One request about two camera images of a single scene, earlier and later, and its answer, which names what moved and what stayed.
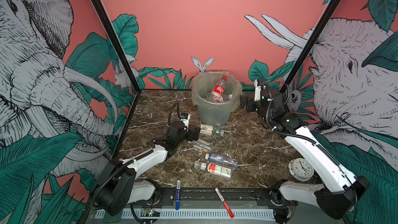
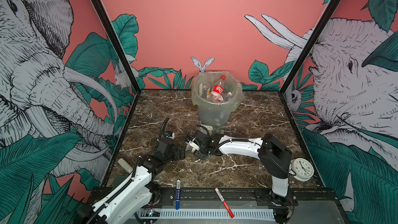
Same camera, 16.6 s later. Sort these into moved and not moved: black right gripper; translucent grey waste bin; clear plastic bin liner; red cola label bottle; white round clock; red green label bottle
Moved: red green label bottle; black right gripper
Not moved: white round clock; translucent grey waste bin; red cola label bottle; clear plastic bin liner
